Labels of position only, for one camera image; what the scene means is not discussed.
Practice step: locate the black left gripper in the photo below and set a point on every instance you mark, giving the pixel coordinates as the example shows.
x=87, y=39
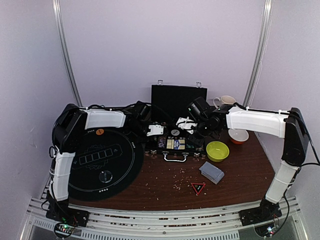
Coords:
x=140, y=139

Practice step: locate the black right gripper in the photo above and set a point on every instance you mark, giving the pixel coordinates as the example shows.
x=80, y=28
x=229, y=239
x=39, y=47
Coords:
x=193, y=136

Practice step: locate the black poker chip case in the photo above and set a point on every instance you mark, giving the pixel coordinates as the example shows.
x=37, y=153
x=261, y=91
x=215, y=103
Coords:
x=170, y=108

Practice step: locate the orange round button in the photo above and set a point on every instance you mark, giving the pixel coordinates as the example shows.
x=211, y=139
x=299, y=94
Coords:
x=100, y=131

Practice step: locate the clear black round button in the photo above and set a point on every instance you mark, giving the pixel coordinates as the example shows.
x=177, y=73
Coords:
x=105, y=176

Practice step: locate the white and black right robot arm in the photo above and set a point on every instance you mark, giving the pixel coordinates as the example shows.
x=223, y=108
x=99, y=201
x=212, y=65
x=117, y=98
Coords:
x=286, y=126

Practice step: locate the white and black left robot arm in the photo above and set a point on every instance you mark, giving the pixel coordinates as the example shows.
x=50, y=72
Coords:
x=67, y=134

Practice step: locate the blue texas holdem card deck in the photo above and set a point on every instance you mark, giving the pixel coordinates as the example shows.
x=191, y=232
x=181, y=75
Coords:
x=179, y=144

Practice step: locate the cream patterned mug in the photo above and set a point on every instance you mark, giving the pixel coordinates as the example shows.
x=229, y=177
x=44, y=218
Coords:
x=223, y=100

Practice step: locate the white and orange bowl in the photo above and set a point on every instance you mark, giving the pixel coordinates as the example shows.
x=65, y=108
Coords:
x=238, y=136

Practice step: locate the yellow-green bowl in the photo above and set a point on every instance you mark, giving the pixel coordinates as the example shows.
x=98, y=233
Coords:
x=217, y=151

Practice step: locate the left inner poker chip row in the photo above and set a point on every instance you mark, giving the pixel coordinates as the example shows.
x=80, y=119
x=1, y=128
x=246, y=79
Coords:
x=162, y=142

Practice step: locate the white dealer button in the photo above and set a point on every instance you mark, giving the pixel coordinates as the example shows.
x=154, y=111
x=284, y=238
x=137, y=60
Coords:
x=175, y=132

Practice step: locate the cream card deck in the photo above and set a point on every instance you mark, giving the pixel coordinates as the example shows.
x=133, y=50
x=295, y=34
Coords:
x=170, y=143

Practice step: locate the grey card deck box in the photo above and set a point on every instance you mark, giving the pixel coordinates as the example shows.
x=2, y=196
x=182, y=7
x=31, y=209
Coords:
x=211, y=172

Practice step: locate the round black poker mat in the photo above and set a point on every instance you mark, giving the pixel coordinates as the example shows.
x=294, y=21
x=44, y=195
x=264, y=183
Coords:
x=117, y=151

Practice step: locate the red and black triangle card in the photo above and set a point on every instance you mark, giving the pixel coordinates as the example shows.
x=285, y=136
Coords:
x=198, y=187

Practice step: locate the right green circuit board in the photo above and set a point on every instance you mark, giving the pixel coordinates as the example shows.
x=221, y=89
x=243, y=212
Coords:
x=268, y=230

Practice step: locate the green circuit board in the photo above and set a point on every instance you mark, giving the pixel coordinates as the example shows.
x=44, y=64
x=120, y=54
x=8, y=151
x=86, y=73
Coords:
x=63, y=230
x=268, y=230

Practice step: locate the left green circuit board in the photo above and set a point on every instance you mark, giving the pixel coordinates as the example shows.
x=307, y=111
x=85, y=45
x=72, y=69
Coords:
x=63, y=230

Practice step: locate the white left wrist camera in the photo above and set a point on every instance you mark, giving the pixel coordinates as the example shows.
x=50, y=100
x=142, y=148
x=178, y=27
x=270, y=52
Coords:
x=155, y=130

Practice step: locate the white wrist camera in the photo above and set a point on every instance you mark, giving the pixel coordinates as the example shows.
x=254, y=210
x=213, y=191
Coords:
x=186, y=124
x=155, y=130

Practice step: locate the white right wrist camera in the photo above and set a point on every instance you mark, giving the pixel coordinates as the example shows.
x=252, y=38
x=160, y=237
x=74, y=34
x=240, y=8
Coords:
x=186, y=124

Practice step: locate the aluminium front rail base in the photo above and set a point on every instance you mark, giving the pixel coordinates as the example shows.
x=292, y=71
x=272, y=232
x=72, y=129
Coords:
x=215, y=223

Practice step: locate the right aluminium frame post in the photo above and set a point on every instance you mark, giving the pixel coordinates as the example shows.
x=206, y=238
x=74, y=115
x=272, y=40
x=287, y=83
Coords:
x=260, y=51

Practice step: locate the aluminium frame post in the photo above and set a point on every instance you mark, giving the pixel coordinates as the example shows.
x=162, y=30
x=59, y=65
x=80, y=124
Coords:
x=56, y=4
x=260, y=51

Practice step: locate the left aluminium frame post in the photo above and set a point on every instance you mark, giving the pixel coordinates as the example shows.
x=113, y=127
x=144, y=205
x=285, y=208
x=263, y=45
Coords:
x=56, y=4

